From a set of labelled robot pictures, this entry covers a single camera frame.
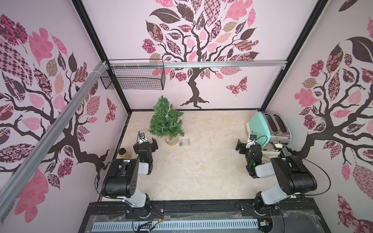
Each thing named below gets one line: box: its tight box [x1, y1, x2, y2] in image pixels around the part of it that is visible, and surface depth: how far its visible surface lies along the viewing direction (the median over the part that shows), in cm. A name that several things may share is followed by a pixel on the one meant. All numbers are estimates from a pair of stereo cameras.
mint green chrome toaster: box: [248, 111, 292, 150], surface depth 89 cm
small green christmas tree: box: [149, 95, 185, 146], surface depth 81 cm
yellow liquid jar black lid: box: [118, 147, 132, 160], surface depth 89 cm
